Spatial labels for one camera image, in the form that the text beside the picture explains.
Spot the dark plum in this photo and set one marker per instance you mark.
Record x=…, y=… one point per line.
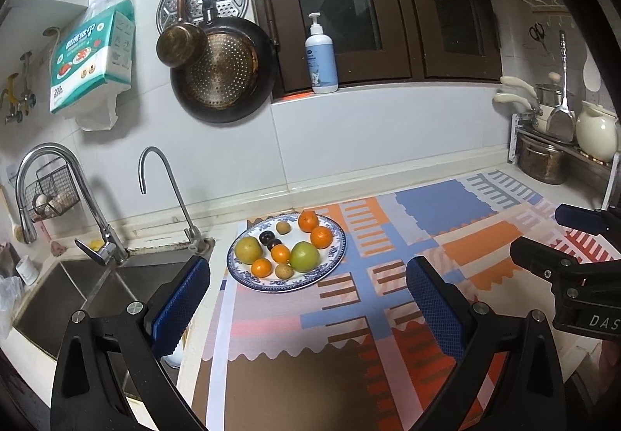
x=265, y=236
x=276, y=243

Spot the green apple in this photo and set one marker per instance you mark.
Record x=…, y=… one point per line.
x=304, y=257

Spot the small copper pot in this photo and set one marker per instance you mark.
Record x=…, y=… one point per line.
x=179, y=45

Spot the lidded small steel pot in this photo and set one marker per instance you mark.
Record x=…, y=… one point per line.
x=553, y=93

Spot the stainless steel sink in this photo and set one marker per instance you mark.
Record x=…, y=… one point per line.
x=58, y=295

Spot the black scissors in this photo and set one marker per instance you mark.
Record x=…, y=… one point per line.
x=537, y=34

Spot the steel skimmer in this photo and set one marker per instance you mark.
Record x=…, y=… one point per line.
x=561, y=120

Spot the white spoon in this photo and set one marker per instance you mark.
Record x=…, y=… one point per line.
x=591, y=72

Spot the chrome kitchen faucet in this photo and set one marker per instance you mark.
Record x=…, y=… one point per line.
x=58, y=159

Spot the cream ceramic jar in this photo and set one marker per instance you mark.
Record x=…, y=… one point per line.
x=596, y=132

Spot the clear plastic bag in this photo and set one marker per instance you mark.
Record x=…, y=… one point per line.
x=8, y=305

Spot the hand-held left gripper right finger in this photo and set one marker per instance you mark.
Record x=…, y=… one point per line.
x=436, y=309

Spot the large deep orange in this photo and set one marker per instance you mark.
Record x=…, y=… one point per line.
x=321, y=237

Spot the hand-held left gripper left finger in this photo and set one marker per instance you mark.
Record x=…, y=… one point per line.
x=182, y=300

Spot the small tangerine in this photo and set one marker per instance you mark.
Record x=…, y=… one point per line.
x=262, y=267

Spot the brown kiwi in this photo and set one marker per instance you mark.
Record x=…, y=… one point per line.
x=284, y=271
x=283, y=227

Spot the stainless steel pot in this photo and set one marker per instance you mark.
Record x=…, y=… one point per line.
x=543, y=161

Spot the medium orange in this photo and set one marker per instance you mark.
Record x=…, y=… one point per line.
x=307, y=221

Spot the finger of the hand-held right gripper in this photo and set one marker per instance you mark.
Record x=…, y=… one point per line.
x=577, y=217
x=538, y=256

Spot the blue-rimmed white plate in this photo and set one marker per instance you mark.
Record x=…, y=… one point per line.
x=334, y=256

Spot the green paper towel pack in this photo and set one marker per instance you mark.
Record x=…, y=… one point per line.
x=92, y=57

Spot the thin gooseneck faucet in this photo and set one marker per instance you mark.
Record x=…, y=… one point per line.
x=165, y=178

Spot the white pump soap bottle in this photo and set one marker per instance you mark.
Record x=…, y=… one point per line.
x=321, y=62

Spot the wall hooks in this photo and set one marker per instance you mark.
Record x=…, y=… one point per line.
x=19, y=91

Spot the small white cup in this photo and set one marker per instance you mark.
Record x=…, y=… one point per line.
x=26, y=271

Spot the yellow-green round fruit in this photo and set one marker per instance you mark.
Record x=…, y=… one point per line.
x=246, y=250

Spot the dark perforated frying pan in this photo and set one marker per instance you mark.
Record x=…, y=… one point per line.
x=223, y=76

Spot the dark wooden window frame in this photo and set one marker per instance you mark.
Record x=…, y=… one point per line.
x=412, y=23

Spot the large yellowish orange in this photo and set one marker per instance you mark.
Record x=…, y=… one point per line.
x=280, y=254

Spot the patterned counter mat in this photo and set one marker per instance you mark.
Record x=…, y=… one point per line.
x=368, y=266

